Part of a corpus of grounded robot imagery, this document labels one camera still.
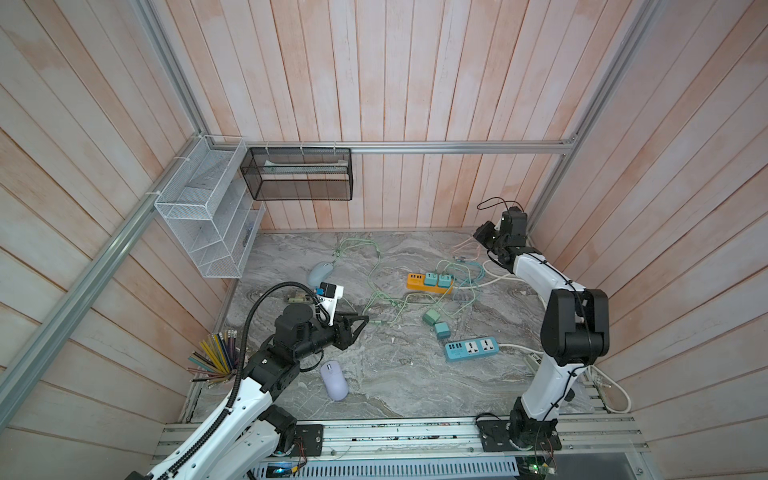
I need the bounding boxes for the teal charger on orange strip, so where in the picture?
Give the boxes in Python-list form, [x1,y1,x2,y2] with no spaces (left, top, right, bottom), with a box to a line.
[423,272,438,287]

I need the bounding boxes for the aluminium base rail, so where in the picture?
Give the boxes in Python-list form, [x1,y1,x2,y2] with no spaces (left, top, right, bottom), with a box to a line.
[149,413,652,466]

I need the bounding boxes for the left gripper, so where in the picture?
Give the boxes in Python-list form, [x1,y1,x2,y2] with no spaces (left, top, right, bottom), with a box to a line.
[294,310,369,360]

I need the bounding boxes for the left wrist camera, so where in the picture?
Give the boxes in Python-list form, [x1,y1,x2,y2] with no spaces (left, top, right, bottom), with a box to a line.
[316,282,344,326]

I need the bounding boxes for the pink pencil cup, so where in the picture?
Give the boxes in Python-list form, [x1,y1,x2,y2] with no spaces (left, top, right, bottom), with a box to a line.
[186,329,242,388]

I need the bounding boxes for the teal USB charger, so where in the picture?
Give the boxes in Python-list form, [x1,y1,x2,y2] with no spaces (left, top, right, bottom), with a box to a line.
[433,322,451,340]

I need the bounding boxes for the lavender wireless mouse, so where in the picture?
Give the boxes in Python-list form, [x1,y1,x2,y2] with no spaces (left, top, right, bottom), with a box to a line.
[320,360,349,402]

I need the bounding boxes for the blue power strip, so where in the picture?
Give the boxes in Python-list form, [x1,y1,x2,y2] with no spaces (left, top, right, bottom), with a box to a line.
[444,337,499,363]

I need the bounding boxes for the green charging cable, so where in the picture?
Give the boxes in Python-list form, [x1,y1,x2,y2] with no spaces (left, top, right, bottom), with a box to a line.
[323,236,478,328]

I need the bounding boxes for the light green USB charger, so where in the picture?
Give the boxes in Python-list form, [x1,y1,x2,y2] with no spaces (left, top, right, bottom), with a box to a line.
[422,309,441,327]

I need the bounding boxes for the white power cord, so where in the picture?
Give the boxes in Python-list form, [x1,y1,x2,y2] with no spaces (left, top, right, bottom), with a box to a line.
[451,257,632,414]

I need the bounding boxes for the orange power strip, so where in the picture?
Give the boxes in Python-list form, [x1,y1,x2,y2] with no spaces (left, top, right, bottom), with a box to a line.
[406,273,454,295]

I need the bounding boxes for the white wire mesh shelf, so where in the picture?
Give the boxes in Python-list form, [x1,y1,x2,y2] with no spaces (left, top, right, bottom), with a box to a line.
[155,135,265,279]

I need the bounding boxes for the pink charging cable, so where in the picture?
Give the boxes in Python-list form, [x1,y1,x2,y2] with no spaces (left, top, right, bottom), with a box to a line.
[449,236,487,262]

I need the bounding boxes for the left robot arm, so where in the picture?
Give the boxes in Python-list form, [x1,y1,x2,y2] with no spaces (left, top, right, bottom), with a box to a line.
[145,281,369,479]

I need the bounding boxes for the light blue mouse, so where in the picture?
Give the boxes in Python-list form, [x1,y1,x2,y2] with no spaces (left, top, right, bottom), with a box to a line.
[307,262,334,289]

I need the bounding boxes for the black mesh basket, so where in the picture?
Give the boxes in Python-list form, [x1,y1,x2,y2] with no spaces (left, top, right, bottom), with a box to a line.
[240,147,354,202]

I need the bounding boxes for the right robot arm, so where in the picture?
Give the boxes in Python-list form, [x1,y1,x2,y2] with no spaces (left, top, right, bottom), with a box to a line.
[473,206,610,450]

